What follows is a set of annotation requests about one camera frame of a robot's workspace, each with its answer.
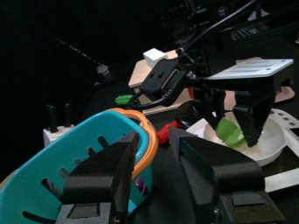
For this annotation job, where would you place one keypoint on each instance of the white cube block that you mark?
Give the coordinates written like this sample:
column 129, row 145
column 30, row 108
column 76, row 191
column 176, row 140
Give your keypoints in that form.
column 154, row 57

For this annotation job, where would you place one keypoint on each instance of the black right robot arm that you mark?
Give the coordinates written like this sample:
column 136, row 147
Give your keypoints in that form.
column 241, row 32

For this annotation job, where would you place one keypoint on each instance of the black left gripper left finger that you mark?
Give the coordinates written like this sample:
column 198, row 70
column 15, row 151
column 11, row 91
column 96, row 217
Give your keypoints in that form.
column 98, row 178

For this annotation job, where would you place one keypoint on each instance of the red toy piece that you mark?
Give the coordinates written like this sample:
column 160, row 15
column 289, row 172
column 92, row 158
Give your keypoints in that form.
column 166, row 132

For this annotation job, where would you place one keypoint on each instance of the teal basket with orange rim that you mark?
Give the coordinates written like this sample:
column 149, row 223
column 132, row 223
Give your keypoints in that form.
column 52, row 166

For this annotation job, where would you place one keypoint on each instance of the purple toy piece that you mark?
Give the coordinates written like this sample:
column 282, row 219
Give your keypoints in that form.
column 141, row 186

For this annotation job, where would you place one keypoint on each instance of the green toy vegetable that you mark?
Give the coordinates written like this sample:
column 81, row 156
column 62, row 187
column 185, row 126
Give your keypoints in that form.
column 125, row 100

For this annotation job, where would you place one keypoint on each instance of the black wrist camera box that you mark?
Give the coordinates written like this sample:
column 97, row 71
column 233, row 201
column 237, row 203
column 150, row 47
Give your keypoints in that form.
column 160, row 78

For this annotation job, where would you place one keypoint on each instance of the white plate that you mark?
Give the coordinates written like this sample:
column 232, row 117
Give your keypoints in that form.
column 269, row 145

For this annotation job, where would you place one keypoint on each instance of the wooden cutting board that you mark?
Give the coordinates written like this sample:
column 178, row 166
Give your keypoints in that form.
column 141, row 73

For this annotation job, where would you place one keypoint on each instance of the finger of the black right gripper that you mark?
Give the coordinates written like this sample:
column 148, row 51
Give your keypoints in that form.
column 210, row 108
column 252, row 122

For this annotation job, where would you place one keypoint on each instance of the white perforated tray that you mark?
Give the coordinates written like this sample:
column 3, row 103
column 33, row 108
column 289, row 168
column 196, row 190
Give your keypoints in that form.
column 288, row 125

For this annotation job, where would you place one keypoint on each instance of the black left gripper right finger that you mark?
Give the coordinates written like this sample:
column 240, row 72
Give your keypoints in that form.
column 222, row 172

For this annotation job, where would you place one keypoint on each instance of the small grey clamp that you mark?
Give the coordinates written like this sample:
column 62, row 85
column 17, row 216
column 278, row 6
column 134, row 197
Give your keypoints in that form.
column 104, row 70

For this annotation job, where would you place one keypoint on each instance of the green starfruit toy piece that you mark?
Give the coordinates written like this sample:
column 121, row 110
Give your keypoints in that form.
column 230, row 132

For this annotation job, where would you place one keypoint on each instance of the white knife block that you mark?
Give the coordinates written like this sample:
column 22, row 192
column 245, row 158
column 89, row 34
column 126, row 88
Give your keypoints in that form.
column 54, row 137

